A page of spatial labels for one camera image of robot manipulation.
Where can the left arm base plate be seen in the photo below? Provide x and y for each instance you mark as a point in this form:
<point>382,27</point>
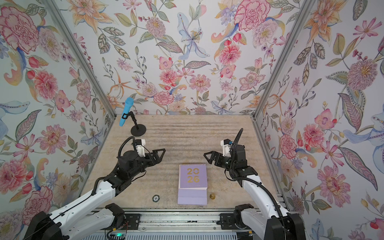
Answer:
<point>132,222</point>

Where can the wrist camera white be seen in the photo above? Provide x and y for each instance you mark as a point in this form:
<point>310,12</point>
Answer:
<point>226,147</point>
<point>140,147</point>

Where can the right corner aluminium profile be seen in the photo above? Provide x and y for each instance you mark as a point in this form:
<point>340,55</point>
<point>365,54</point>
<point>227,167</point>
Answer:
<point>303,13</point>

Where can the purple calendar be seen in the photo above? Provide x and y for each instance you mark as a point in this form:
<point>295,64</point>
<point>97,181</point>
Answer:
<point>193,185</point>

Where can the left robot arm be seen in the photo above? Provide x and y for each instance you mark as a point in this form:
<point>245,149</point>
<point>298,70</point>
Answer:
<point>76,221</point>

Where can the blue microphone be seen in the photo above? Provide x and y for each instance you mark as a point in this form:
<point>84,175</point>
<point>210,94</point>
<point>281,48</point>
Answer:
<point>129,102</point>

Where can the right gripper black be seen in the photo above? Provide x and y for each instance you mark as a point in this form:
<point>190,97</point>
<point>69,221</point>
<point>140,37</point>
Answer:
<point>215,157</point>

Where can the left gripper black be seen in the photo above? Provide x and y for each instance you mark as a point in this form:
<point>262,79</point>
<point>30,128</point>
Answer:
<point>156,158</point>

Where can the black microphone stand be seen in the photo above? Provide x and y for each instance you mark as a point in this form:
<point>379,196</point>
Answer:
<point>138,129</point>

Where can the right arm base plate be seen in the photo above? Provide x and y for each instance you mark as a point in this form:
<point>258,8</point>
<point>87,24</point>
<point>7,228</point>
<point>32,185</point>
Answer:
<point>230,221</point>

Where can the corner aluminium profile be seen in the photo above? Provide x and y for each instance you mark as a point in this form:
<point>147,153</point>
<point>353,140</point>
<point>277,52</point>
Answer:
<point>68,36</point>
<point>303,13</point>

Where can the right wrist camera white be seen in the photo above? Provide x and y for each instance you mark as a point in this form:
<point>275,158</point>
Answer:
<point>226,147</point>

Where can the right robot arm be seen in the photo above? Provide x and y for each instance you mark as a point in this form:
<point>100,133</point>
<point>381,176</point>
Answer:
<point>270,220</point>

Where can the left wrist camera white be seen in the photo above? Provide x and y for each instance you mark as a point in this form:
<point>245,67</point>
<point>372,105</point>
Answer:
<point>140,147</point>

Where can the left corner aluminium profile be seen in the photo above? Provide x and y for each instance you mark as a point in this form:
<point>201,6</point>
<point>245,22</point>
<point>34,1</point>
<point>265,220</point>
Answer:
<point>68,36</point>

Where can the aluminium rail frame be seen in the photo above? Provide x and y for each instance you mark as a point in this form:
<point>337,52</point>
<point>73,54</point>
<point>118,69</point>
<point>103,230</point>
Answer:
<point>182,220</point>

